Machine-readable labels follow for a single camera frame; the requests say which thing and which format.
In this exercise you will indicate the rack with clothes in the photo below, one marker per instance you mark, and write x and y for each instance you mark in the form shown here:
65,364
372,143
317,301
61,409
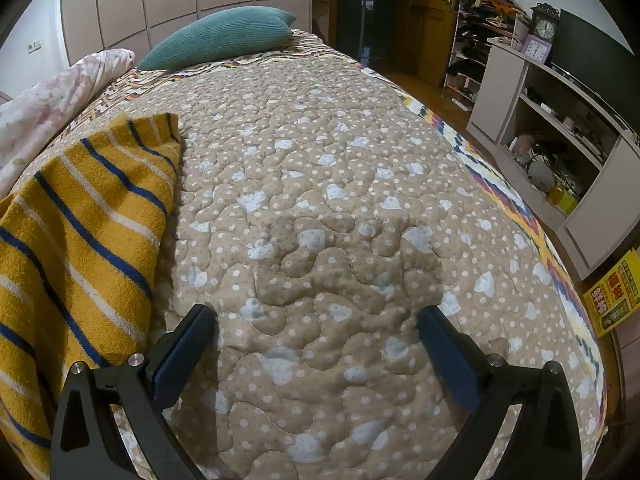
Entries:
475,35

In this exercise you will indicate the yellow container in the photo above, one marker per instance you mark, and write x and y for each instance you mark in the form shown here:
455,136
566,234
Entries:
562,199

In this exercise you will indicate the yellow striped knit garment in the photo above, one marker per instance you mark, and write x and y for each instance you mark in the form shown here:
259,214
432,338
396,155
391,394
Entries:
75,240

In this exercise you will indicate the teal ribbed pillow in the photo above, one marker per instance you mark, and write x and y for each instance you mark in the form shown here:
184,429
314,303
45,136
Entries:
220,35

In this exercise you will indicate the wooden door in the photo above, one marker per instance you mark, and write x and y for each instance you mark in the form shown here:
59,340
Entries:
435,20

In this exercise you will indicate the white wall socket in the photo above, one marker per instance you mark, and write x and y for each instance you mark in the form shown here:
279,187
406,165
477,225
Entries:
33,47

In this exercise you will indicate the small purple clock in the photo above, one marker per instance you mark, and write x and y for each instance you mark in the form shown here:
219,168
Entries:
536,50

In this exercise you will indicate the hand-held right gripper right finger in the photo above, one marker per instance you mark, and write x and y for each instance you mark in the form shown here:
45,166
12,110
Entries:
445,355

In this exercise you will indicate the dark ornate clock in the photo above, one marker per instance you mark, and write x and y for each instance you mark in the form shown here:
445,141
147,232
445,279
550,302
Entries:
545,25

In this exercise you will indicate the yellow printed box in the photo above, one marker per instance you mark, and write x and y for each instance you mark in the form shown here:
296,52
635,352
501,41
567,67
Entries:
617,292

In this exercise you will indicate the beige dotted quilted blanket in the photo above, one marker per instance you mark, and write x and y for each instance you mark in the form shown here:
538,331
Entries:
325,185

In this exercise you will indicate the black television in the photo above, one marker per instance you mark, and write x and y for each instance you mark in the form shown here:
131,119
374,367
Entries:
595,55

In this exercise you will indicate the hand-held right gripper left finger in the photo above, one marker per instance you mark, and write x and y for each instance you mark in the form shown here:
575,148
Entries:
185,355

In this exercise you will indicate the white shelf cabinet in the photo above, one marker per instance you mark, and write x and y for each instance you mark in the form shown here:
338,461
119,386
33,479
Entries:
505,90

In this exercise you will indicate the pink floral duvet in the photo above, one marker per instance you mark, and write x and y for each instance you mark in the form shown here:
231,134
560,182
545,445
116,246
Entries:
45,105

